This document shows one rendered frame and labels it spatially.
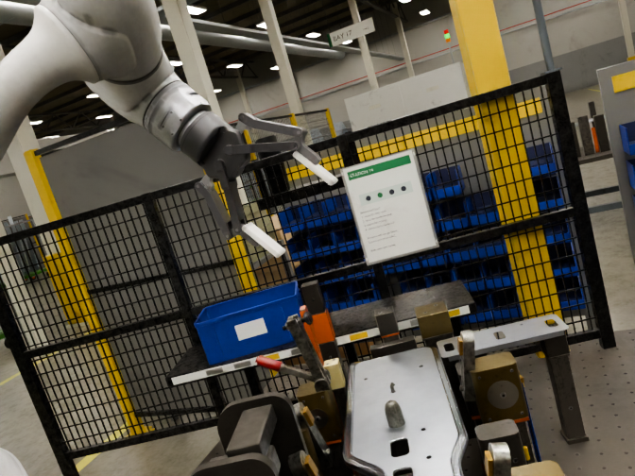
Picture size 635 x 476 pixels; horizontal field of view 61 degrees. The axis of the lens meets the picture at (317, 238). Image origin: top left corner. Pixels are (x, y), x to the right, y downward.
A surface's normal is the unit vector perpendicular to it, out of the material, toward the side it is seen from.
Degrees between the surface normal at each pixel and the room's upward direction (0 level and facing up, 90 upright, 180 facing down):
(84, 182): 90
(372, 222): 90
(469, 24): 90
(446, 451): 0
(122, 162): 90
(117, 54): 150
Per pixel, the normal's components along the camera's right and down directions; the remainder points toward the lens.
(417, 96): -0.35, 0.26
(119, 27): 0.48, 0.83
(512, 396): -0.08, 0.20
